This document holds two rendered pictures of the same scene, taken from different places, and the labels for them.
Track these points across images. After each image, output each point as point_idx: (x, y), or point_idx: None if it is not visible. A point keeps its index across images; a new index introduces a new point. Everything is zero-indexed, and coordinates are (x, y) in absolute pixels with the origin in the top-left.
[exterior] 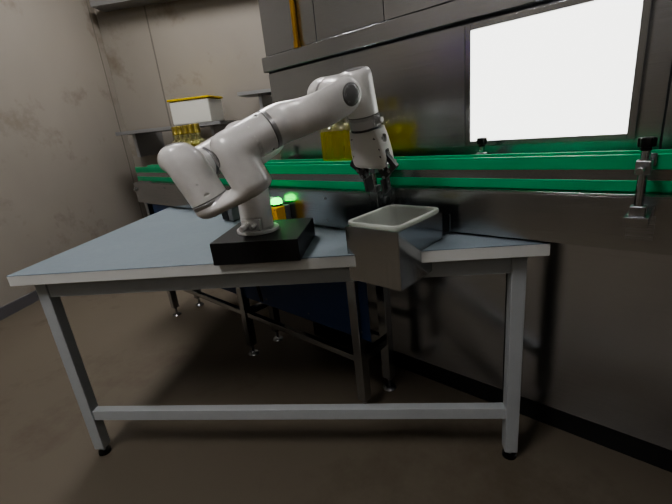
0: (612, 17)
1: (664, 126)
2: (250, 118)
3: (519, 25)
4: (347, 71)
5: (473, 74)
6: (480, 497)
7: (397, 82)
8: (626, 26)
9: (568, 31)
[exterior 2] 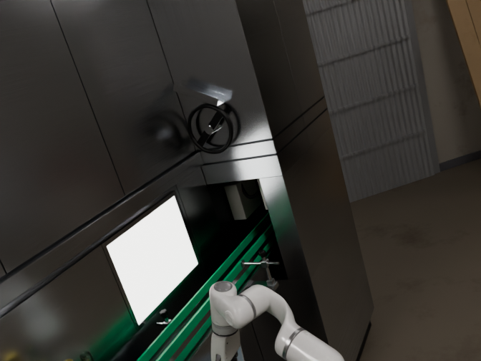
0: (169, 211)
1: (200, 253)
2: (311, 336)
3: (133, 230)
4: (230, 289)
5: (120, 276)
6: None
7: (60, 322)
8: (175, 214)
9: (157, 225)
